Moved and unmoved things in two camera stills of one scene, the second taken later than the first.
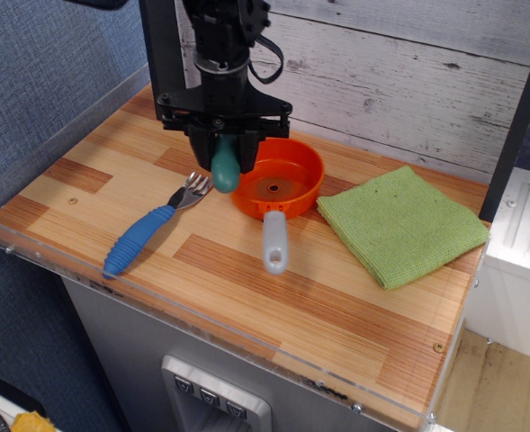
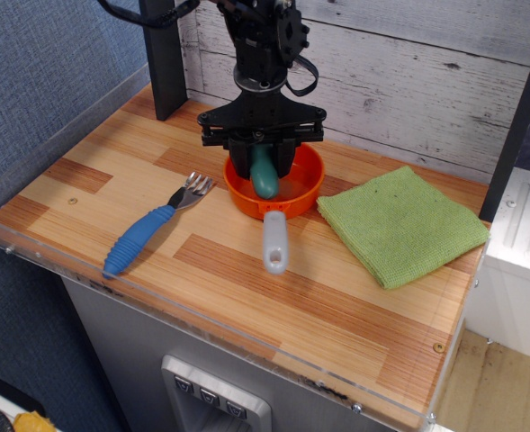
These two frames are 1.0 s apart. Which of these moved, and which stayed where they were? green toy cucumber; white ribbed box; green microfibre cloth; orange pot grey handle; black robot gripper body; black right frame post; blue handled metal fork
Moved: green toy cucumber; black robot gripper body
Stayed: orange pot grey handle; green microfibre cloth; black right frame post; white ribbed box; blue handled metal fork
